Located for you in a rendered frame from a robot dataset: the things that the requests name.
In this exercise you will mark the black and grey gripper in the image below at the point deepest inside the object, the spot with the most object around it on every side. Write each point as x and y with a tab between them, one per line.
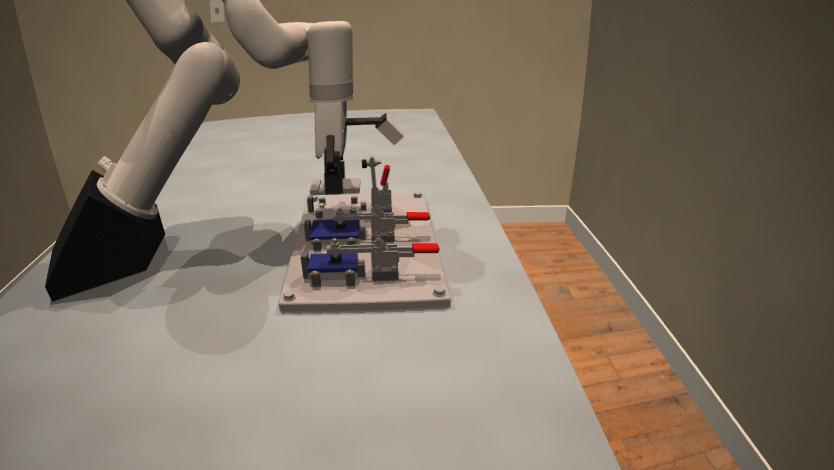
330	117

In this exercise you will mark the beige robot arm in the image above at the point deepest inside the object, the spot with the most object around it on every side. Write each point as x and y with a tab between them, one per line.
205	71

